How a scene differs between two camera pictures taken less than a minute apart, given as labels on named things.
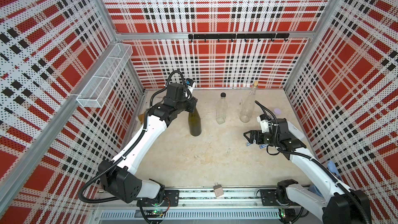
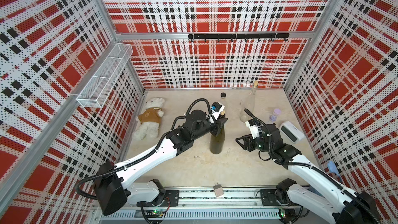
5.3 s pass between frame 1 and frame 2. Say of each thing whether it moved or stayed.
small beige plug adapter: stayed
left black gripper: moved
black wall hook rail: stayed
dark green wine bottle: moved
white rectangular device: stayed
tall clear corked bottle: stayed
